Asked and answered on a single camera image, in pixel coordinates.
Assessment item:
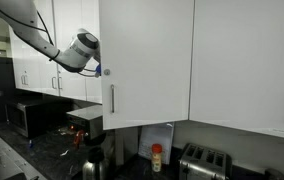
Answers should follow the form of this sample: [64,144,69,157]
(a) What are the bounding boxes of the white base cabinet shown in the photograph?
[0,129,48,180]

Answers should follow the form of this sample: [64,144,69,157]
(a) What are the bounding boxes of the red handle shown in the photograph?
[72,129,85,150]

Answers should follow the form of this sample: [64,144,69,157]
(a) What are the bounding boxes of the black microwave oven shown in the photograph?
[4,98,75,139]

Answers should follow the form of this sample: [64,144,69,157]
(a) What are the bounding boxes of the stainless steel coffee machine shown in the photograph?
[65,104,140,168]

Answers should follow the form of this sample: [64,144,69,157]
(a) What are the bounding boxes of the stainless steel toaster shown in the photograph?
[177,142,234,180]

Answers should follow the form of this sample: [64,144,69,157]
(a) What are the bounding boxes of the small packets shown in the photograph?
[57,126,71,136]

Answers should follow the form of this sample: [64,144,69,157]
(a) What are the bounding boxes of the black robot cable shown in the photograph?
[0,0,100,79]

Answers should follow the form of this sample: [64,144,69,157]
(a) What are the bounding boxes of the spice jar with orange lid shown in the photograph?
[150,143,163,173]

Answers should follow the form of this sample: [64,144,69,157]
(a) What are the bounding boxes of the stainless steel thermos carafe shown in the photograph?
[81,146,110,180]

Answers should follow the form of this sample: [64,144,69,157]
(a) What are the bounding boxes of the white cabinet door with lock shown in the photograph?
[97,0,195,131]

